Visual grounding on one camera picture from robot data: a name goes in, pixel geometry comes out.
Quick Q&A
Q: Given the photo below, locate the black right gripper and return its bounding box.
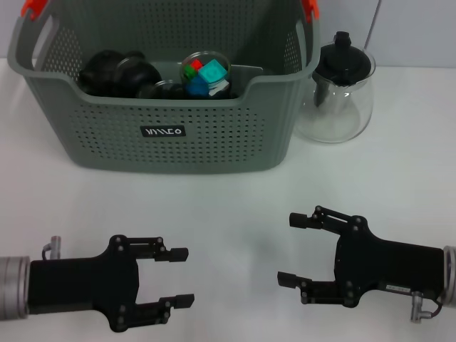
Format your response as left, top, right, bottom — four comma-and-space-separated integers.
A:
276, 205, 448, 308

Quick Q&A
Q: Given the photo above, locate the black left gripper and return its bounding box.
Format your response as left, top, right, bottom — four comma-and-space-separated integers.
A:
27, 234, 195, 333

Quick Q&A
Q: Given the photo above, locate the glass teacup black sleeve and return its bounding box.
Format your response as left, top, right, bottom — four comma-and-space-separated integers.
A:
137, 80, 186, 100
117, 51, 163, 97
180, 51, 236, 100

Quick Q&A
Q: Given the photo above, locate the white toy brick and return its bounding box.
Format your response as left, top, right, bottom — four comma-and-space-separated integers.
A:
209, 81, 229, 98

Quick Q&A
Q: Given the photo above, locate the blue square toy brick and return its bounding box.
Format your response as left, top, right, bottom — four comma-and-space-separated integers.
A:
187, 78, 212, 100

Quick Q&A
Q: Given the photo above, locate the cyan square toy brick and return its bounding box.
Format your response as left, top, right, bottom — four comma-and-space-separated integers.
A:
197, 58, 229, 86

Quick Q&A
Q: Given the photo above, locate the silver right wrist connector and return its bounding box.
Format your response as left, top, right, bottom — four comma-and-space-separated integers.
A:
409, 291, 432, 324

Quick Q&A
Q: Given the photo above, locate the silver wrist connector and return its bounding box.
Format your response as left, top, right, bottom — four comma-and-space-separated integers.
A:
41, 234, 63, 260
409, 291, 432, 324

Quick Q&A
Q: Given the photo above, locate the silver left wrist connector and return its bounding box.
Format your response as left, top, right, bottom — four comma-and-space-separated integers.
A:
41, 234, 63, 260

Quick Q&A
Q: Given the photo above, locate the grey perforated plastic basket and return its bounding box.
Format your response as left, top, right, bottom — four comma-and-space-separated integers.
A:
6, 0, 321, 175

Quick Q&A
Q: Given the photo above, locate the glass teapot black lid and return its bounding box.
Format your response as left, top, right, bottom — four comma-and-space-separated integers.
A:
294, 31, 377, 144

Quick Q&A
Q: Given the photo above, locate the dark clay teapot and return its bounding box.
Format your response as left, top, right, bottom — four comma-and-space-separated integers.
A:
78, 50, 124, 97

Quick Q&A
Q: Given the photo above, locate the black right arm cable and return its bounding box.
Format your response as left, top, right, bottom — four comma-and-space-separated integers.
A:
429, 298, 448, 318

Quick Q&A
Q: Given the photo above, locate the orange basket handle clip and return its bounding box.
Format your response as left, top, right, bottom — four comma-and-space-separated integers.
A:
21, 0, 49, 21
301, 0, 318, 23

